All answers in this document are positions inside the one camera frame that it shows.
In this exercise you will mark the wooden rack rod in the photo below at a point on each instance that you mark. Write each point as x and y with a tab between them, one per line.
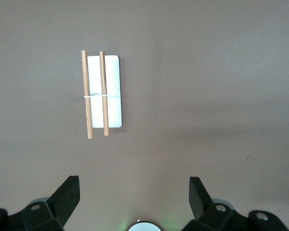
87	96
103	96

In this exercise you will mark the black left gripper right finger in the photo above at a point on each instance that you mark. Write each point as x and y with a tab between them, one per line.
202	204

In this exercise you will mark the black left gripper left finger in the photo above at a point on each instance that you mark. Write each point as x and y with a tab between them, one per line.
60	202

